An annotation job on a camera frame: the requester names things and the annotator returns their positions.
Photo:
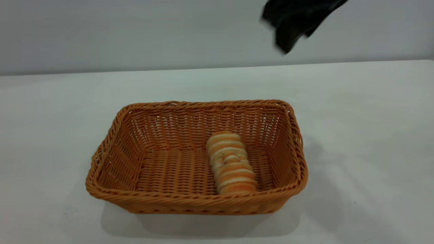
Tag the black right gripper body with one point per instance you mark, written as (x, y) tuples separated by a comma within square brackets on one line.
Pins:
[(301, 12)]

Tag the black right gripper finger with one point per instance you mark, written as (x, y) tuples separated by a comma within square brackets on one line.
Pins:
[(288, 39), (311, 31)]

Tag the orange woven wicker basket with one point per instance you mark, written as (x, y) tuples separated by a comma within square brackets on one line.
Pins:
[(176, 169)]

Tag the striped long bread roll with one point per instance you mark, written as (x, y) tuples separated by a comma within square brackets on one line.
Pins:
[(230, 162)]

